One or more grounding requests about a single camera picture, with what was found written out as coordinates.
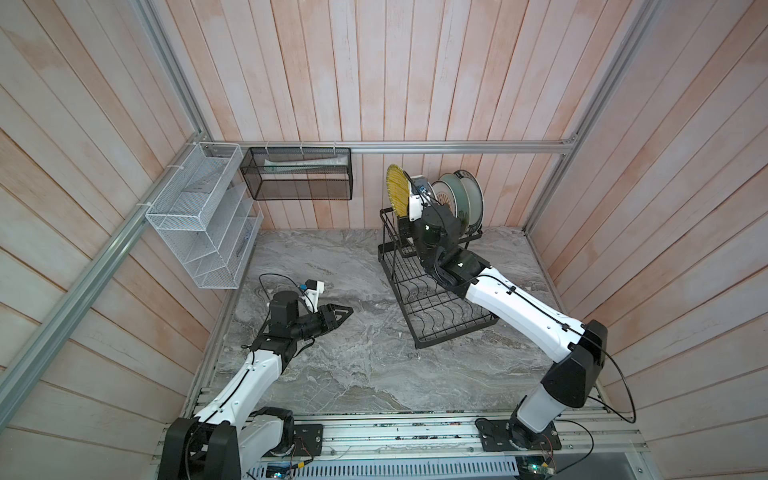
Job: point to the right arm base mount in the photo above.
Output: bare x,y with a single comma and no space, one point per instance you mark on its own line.
506,435

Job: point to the white wire mesh shelf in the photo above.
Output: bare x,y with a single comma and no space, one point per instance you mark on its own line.
206,218

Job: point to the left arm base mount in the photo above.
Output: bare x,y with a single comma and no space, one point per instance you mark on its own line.
305,440

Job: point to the black mesh wall basket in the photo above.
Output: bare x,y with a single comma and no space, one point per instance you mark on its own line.
298,173

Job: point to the orange sunburst plate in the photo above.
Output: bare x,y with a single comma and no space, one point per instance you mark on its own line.
444,194

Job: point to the yellow round plate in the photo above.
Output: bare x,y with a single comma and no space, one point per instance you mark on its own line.
398,190

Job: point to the green rim white plate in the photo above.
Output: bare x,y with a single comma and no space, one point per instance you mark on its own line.
475,200

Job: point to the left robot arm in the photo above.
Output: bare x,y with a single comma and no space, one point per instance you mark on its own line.
231,434

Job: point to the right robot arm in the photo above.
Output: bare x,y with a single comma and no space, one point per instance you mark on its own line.
577,349

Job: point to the black two-tier dish rack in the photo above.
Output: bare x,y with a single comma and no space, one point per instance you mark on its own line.
433,314

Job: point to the white plate green clover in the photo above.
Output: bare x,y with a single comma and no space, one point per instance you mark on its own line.
422,186

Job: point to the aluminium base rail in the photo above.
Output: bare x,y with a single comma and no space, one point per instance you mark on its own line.
454,434

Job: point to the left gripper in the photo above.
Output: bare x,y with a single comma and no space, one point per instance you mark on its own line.
332,322

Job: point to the mint green flower plate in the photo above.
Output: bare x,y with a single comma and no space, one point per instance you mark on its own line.
461,199

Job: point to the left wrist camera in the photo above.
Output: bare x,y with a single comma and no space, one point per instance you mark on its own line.
311,291

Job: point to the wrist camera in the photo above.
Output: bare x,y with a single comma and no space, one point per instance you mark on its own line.
418,202
311,291

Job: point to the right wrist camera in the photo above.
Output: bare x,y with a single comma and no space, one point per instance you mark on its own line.
418,202

